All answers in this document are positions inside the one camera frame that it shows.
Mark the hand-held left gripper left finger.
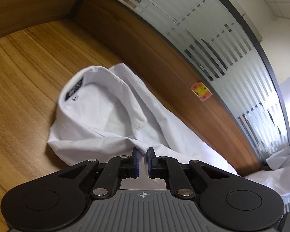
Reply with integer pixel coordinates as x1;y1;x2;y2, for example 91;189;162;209
55;147;139;197

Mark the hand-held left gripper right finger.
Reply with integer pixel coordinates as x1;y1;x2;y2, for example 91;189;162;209
147;147;235;198

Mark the white shirt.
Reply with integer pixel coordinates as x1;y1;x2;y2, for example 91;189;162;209
46;63;290;199

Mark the red yellow sticker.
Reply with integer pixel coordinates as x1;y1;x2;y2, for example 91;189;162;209
191;82;212;101

